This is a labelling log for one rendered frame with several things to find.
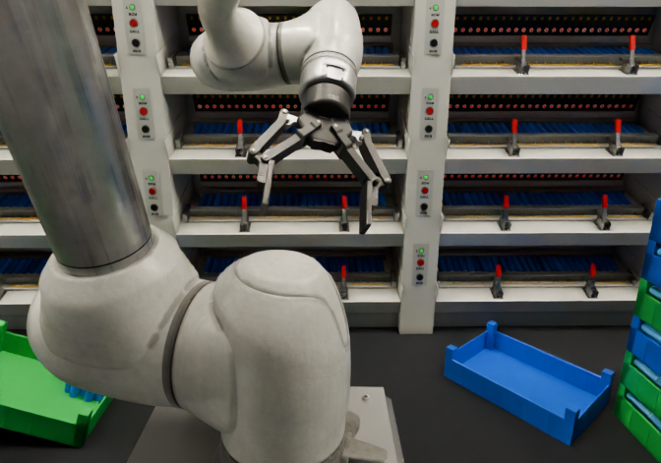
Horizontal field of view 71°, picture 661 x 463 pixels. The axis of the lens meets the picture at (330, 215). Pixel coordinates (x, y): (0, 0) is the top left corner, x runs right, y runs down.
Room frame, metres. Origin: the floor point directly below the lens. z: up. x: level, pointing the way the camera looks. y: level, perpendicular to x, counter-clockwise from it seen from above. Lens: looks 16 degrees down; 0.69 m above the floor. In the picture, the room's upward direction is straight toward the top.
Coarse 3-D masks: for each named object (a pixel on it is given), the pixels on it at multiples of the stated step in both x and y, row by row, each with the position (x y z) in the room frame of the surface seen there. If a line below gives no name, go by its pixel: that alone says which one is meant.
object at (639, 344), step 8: (632, 320) 0.83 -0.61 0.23; (640, 320) 0.82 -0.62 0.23; (632, 328) 0.83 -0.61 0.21; (640, 328) 0.82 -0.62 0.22; (632, 336) 0.83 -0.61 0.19; (640, 336) 0.81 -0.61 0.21; (648, 336) 0.79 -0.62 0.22; (632, 344) 0.82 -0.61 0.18; (640, 344) 0.80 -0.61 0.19; (648, 344) 0.78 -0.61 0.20; (656, 344) 0.76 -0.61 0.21; (632, 352) 0.82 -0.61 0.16; (640, 352) 0.80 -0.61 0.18; (648, 352) 0.78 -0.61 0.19; (656, 352) 0.76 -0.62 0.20; (640, 360) 0.79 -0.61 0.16; (648, 360) 0.78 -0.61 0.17; (656, 360) 0.76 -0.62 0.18; (656, 368) 0.75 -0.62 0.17
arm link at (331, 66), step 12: (312, 60) 0.74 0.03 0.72; (324, 60) 0.73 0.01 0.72; (336, 60) 0.73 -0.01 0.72; (348, 60) 0.74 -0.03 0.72; (312, 72) 0.72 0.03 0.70; (324, 72) 0.71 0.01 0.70; (336, 72) 0.72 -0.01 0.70; (348, 72) 0.73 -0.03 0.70; (300, 84) 0.73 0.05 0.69; (312, 84) 0.71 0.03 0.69; (336, 84) 0.71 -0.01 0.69; (348, 84) 0.71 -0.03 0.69; (300, 96) 0.73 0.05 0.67
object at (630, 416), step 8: (624, 392) 0.82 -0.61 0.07; (616, 400) 0.83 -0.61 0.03; (624, 400) 0.81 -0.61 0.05; (616, 408) 0.83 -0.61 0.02; (624, 408) 0.81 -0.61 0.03; (632, 408) 0.79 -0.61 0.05; (616, 416) 0.83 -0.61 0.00; (624, 416) 0.80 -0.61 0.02; (632, 416) 0.78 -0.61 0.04; (640, 416) 0.76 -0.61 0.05; (624, 424) 0.80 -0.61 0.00; (632, 424) 0.78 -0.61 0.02; (640, 424) 0.76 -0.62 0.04; (648, 424) 0.74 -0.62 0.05; (632, 432) 0.77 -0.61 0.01; (640, 432) 0.76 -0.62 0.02; (648, 432) 0.74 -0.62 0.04; (656, 432) 0.72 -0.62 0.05; (640, 440) 0.75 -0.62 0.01; (648, 440) 0.73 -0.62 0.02; (656, 440) 0.72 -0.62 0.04; (648, 448) 0.73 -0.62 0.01; (656, 448) 0.71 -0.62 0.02; (656, 456) 0.71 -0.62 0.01
